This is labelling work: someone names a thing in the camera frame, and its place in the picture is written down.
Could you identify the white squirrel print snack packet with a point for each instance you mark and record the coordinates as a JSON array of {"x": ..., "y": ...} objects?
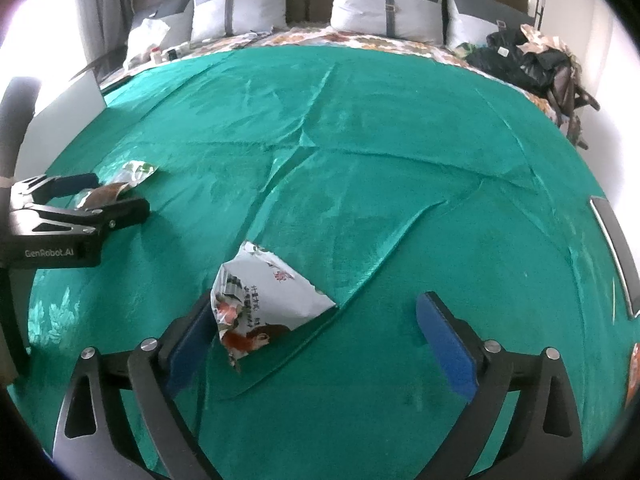
[{"x": 270, "y": 295}]

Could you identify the pale green snack packet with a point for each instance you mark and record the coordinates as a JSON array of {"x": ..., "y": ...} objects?
[{"x": 135, "y": 172}]

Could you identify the beige crumpled paper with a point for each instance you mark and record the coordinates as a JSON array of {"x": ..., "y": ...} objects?
[{"x": 542, "y": 39}]

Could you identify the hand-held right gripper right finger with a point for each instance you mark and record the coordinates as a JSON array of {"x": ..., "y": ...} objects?
[{"x": 445, "y": 347}]

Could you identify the clear plastic bag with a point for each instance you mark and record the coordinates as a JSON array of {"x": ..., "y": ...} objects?
[{"x": 145, "y": 40}]

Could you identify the grey curtain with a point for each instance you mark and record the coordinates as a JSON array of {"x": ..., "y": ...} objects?
[{"x": 102, "y": 5}]

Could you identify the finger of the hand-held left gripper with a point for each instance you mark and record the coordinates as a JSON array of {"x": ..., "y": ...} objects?
[
  {"x": 120, "y": 215},
  {"x": 75, "y": 182}
]

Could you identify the smartphone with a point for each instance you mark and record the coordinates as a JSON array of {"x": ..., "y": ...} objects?
[{"x": 617, "y": 250}]

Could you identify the grey two-tone pillow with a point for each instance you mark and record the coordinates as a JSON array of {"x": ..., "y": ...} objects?
[
  {"x": 250, "y": 10},
  {"x": 172, "y": 22},
  {"x": 480, "y": 17},
  {"x": 380, "y": 10}
]

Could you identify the black plastic bag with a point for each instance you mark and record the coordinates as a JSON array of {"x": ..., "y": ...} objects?
[{"x": 515, "y": 62}]

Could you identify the white bottle with red cap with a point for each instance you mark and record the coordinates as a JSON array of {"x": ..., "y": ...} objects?
[{"x": 157, "y": 56}]

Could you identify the green blanket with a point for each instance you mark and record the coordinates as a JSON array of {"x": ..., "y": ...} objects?
[{"x": 375, "y": 185}]

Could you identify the white rectangular box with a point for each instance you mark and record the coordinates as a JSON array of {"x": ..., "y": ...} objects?
[{"x": 70, "y": 110}]

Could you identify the floral bedsheet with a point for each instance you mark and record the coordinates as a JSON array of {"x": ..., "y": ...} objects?
[{"x": 350, "y": 37}]

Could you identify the green patterned cloth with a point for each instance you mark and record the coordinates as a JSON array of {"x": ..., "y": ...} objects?
[{"x": 465, "y": 49}]

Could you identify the black chair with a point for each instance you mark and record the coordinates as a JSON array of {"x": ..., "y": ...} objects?
[{"x": 97, "y": 65}]

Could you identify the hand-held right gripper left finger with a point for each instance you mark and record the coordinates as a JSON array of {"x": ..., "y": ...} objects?
[{"x": 190, "y": 345}]

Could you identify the grey brown backpack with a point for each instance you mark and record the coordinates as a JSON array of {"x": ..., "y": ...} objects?
[{"x": 570, "y": 95}]

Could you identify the small orange packet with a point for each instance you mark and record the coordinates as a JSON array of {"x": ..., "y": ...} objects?
[{"x": 636, "y": 360}]

